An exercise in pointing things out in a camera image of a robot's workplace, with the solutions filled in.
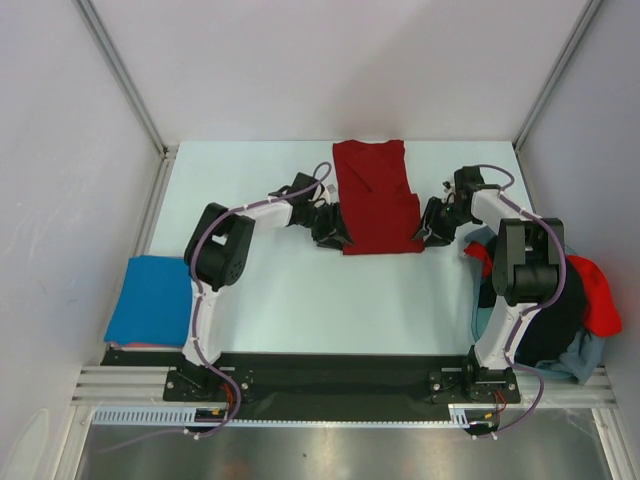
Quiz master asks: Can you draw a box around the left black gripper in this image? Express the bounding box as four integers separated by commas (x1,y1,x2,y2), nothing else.
300,203,354,252

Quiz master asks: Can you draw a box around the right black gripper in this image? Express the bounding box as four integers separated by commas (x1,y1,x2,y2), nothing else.
411,196,476,248

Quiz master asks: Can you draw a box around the dark red t-shirt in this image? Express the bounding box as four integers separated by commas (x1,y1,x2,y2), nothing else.
332,140,424,256

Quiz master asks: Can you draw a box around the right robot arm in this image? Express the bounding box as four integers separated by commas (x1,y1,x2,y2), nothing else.
414,165,566,403

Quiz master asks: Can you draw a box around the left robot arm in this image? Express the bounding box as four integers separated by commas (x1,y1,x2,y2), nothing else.
164,172,353,401

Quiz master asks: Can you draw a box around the black garment in bin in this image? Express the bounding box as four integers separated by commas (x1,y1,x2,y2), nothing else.
485,236,588,367

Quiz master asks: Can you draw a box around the bright red garment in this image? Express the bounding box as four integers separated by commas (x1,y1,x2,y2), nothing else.
463,241,622,338

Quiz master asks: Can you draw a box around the folded blue t-shirt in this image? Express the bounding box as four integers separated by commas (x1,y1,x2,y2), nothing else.
104,255,192,348

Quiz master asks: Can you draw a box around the grey-blue garment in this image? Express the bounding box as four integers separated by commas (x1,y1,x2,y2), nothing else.
464,227,605,384

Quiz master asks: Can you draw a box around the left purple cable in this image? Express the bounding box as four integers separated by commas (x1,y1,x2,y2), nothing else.
94,160,333,453

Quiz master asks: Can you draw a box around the purple cable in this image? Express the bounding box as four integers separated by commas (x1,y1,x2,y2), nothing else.
469,163,568,441
94,160,333,453

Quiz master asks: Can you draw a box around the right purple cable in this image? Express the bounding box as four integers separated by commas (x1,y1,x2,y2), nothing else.
469,163,568,441

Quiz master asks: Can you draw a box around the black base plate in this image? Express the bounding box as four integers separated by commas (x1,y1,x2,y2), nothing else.
101,348,521,414

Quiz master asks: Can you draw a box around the right aluminium corner post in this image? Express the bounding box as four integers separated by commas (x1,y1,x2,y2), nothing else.
512,0,607,155

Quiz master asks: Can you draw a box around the aluminium corner post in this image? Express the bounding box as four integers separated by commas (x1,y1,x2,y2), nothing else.
512,0,607,155
72,0,168,158

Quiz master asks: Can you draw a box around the white slotted cable duct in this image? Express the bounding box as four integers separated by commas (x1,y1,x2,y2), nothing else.
93,405,497,428

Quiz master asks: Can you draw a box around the aluminium frame rail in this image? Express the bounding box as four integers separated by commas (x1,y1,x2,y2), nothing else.
71,366,617,409

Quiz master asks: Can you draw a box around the left aluminium corner post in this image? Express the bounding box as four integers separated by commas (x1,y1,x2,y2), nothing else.
72,0,168,158

